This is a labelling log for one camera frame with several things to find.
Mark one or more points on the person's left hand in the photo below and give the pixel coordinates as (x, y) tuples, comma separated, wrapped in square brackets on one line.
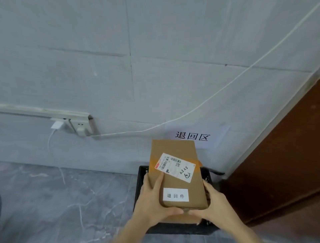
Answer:
[(150, 207)]

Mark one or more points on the person's right hand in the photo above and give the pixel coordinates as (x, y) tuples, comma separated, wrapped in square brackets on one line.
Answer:
[(220, 210)]

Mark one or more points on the person's left thumb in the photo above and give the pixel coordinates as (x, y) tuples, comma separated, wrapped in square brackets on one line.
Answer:
[(173, 212)]

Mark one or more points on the person's right thumb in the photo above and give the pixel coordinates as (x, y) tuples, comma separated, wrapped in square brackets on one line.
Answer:
[(198, 214)]

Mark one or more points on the person's left middle finger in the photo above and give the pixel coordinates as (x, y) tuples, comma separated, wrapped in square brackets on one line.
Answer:
[(146, 181)]

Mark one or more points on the brown cardboard parcel with labels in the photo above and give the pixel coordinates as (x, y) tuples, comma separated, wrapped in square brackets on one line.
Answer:
[(175, 179)]

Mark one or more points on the person's left forearm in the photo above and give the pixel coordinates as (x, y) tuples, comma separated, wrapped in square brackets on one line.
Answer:
[(132, 232)]

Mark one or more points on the person's right forearm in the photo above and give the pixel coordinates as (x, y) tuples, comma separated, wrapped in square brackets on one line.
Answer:
[(242, 232)]

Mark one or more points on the plain cardboard parcel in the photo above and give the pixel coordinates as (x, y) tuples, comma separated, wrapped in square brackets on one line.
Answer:
[(180, 219)]

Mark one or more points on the black plastic crate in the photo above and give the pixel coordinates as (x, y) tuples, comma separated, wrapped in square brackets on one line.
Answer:
[(175, 228)]

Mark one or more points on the white power strip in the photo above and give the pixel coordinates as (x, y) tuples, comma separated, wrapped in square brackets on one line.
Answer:
[(81, 126)]

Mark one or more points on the brown wooden door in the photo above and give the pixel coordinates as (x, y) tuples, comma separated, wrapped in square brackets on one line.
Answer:
[(280, 160)]

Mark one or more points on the white charger plug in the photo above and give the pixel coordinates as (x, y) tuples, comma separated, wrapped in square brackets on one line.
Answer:
[(58, 124)]

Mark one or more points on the white paper wall sign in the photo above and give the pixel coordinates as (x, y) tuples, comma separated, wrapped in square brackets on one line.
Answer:
[(215, 135)]

